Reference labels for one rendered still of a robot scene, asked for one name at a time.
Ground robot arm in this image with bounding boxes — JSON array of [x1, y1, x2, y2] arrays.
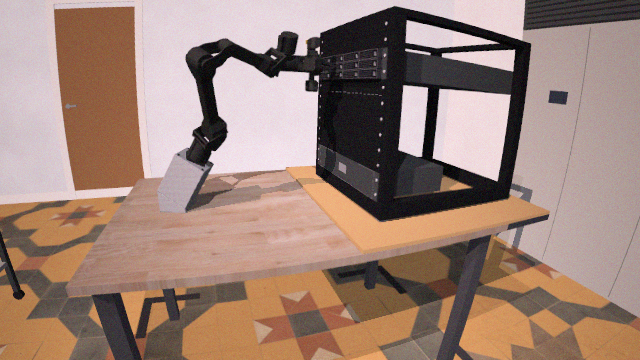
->
[[185, 31, 322, 167]]

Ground black metal rack frame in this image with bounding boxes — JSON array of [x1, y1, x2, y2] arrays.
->
[[316, 6, 531, 222]]

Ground tan flat board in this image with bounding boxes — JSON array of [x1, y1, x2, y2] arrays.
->
[[286, 166, 550, 254]]

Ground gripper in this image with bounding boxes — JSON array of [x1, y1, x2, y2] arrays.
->
[[293, 37, 336, 92]]

